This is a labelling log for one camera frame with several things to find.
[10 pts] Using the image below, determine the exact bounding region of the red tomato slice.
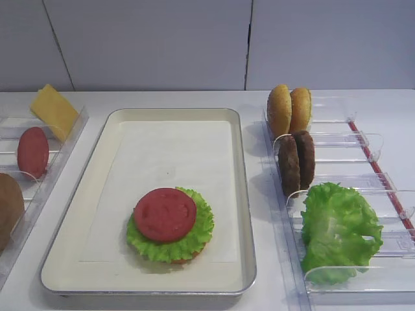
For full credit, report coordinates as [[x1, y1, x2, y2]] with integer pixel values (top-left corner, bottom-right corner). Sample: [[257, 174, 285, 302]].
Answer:
[[133, 188, 197, 243], [17, 126, 49, 179]]

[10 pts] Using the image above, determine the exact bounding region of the left brown meat patty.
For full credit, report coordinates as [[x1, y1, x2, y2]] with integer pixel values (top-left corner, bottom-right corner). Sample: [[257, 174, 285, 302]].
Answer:
[[278, 135, 300, 197]]

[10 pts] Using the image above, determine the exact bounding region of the brown meat patty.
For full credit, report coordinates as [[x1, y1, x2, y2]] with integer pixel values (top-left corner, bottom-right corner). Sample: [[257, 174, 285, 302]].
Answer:
[[278, 135, 300, 197], [293, 130, 315, 190]]

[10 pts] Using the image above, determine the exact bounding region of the green lettuce leaf on tray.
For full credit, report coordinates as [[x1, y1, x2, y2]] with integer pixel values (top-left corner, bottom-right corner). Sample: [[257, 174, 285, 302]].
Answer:
[[126, 187, 215, 244]]

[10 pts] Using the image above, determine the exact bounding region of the bun bottom under lettuce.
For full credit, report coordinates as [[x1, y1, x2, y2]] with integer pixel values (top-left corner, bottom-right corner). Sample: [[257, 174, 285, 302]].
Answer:
[[128, 241, 208, 265]]

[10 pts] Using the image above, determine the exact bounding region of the right brown meat patty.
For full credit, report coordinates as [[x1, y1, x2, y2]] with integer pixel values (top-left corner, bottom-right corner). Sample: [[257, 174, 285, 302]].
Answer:
[[293, 130, 315, 190]]

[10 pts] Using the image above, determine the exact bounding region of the green lettuce leaf in rack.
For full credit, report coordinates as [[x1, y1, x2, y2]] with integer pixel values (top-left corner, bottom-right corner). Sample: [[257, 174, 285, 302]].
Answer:
[[301, 182, 383, 285]]

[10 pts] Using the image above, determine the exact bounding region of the yellow cheese slice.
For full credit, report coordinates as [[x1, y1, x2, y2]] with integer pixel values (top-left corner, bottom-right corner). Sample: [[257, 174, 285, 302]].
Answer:
[[30, 84, 78, 143]]

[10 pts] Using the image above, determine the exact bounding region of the white paper tray liner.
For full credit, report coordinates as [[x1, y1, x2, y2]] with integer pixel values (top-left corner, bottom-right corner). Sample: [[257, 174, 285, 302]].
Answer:
[[80, 121, 240, 263]]

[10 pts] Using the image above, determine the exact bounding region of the cream metal tray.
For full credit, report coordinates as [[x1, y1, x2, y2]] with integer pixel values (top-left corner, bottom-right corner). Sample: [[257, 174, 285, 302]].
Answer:
[[41, 108, 256, 296]]

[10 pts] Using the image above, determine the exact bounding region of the left golden bun half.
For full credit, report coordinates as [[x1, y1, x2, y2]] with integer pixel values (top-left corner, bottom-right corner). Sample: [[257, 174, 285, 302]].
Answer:
[[267, 84, 292, 137]]

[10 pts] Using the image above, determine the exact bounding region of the golden bun half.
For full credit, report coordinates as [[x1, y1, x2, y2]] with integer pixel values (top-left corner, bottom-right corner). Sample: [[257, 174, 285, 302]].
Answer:
[[289, 87, 312, 133], [267, 84, 292, 137]]

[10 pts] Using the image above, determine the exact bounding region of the right golden bun half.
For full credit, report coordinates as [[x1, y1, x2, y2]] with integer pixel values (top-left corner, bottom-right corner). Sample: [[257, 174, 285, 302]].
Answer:
[[289, 87, 312, 133]]

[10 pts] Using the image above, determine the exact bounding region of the clear acrylic right rack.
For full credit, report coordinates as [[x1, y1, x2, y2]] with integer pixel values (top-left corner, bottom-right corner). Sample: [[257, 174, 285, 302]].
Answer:
[[262, 97, 414, 310]]

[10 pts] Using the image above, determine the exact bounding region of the clear acrylic rack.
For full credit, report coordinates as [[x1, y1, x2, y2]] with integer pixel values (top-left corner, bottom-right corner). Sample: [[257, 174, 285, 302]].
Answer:
[[1, 106, 89, 286], [262, 97, 414, 310]]

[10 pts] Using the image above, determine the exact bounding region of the clear acrylic left rack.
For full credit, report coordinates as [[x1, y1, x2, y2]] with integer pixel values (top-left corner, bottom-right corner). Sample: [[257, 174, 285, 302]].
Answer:
[[1, 106, 89, 286]]

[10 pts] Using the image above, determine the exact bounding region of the brown bun half left rack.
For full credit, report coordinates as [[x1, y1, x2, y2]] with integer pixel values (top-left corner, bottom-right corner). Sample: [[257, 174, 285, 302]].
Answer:
[[0, 173, 25, 252]]

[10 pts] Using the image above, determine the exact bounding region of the red rail strip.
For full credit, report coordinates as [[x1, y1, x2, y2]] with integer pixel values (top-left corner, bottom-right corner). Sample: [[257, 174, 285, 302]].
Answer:
[[348, 121, 414, 235]]

